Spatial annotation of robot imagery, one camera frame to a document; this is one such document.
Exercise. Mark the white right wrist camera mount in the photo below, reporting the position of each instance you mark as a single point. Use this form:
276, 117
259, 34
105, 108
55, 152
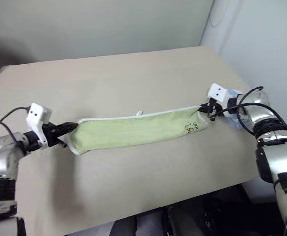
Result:
217, 92

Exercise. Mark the pale blue wrist wrap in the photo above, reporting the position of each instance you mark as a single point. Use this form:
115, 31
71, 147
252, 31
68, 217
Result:
234, 94

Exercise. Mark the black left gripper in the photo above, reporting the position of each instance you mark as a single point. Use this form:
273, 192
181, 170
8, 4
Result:
51, 132

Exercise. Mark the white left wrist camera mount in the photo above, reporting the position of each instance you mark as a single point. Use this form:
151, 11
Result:
37, 114

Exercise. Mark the green towel with white edge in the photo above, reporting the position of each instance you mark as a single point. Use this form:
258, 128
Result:
133, 130

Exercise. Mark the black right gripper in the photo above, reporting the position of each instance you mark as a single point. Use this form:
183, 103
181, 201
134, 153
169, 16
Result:
214, 107

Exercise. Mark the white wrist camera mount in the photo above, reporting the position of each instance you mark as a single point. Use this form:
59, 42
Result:
37, 114
217, 92

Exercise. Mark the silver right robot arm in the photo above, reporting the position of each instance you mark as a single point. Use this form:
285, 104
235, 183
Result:
276, 147

